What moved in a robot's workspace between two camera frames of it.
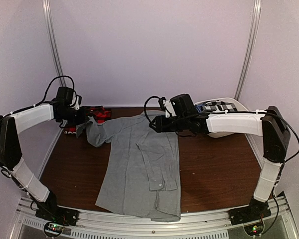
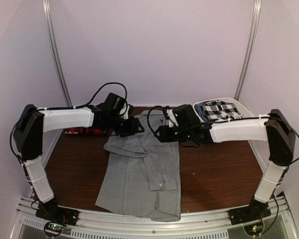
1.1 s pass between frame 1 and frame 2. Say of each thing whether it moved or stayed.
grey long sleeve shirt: stayed
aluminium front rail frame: stayed
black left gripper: moved
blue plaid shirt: stayed
